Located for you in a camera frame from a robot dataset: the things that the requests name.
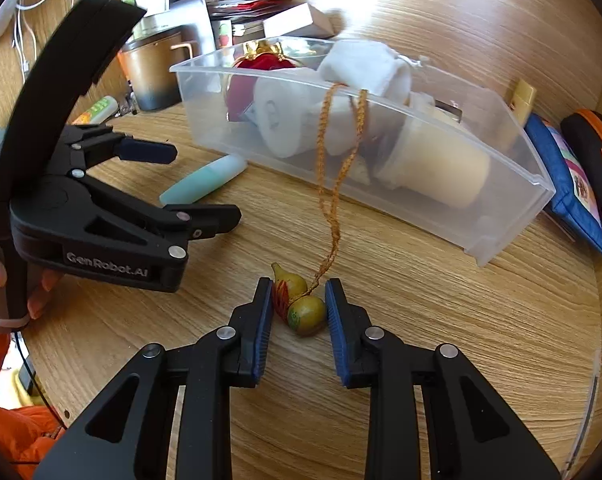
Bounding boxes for teal tube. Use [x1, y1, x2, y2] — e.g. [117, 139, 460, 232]
[159, 155, 248, 206]

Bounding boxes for white round cream jar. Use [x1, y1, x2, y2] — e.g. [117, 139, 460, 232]
[253, 77, 325, 158]

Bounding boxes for red pouch with gold top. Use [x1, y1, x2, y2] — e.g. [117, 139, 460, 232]
[224, 39, 301, 122]

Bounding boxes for gourd charm with gold cord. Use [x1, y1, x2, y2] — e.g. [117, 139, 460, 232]
[272, 82, 368, 336]

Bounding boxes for cream cylinder bottle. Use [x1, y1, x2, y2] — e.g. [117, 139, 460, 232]
[375, 92, 491, 209]

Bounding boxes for white sock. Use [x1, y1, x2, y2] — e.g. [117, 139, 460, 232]
[317, 39, 412, 104]

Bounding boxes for left hand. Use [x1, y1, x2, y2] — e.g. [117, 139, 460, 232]
[0, 240, 64, 333]

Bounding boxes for white orange cream tube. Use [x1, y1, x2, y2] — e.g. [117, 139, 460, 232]
[72, 96, 119, 126]

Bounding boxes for metal nail clipper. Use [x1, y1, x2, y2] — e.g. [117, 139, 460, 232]
[115, 81, 138, 117]

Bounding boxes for brown ceramic lidded mug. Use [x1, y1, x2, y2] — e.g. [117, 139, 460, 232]
[118, 26, 199, 112]

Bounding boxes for white paper file stand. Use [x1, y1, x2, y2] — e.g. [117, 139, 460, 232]
[122, 0, 216, 54]

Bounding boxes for fruit pattern carton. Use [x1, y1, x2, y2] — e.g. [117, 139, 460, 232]
[211, 20, 234, 49]

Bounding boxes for stack of booklets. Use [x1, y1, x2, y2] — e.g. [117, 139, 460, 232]
[205, 0, 299, 46]

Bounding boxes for clear plastic storage bin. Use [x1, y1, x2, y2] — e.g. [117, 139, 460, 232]
[172, 36, 555, 264]

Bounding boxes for small white box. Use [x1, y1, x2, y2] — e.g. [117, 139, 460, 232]
[263, 3, 335, 39]

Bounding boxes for blue patchwork pouch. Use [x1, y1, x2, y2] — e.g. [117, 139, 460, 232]
[524, 113, 602, 255]

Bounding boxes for black orange zip case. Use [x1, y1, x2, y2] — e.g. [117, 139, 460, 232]
[560, 108, 602, 222]

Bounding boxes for yellow lotion tube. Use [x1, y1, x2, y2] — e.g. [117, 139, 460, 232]
[509, 79, 537, 128]

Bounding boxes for white charging cable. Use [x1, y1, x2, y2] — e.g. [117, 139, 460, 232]
[8, 0, 82, 76]

